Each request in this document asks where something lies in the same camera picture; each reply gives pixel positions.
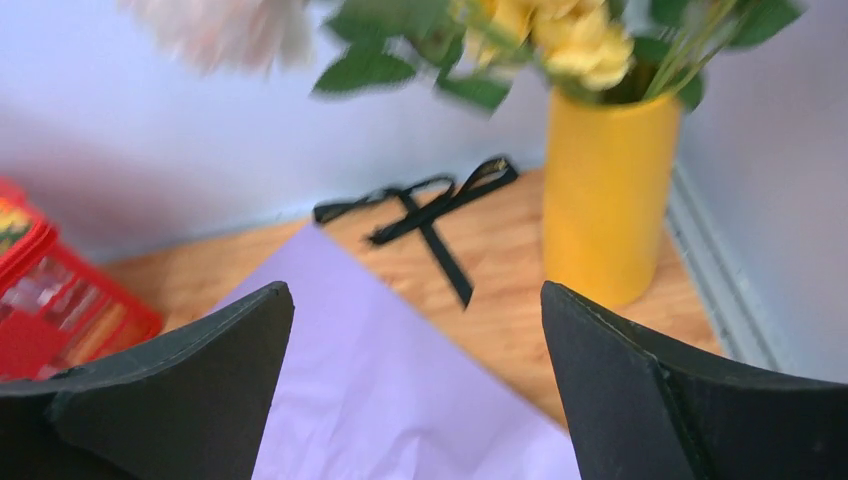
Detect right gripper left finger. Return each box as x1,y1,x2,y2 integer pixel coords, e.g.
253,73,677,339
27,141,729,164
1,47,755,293
1,281,294,479

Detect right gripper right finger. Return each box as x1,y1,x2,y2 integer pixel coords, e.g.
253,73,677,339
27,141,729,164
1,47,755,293
541,281,847,479

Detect purple wrapping paper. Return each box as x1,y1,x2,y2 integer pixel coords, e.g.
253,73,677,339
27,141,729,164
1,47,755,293
228,226,579,480

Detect black ribbon gold lettering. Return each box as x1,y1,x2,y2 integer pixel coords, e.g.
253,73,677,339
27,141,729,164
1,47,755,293
312,155,520,309

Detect pink artificial flower stem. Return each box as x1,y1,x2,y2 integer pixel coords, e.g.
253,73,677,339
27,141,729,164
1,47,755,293
120,0,314,75

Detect yellow artificial flower stem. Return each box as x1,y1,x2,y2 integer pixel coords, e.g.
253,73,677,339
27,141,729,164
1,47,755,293
313,1,634,113

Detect yellow cylindrical vase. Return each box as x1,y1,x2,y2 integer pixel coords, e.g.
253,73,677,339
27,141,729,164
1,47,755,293
542,93,683,308

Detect red plastic shopping basket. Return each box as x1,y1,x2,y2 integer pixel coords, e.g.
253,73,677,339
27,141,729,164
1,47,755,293
1,179,164,382

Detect aluminium frame rail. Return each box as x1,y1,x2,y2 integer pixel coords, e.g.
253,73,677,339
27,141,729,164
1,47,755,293
666,165,795,372

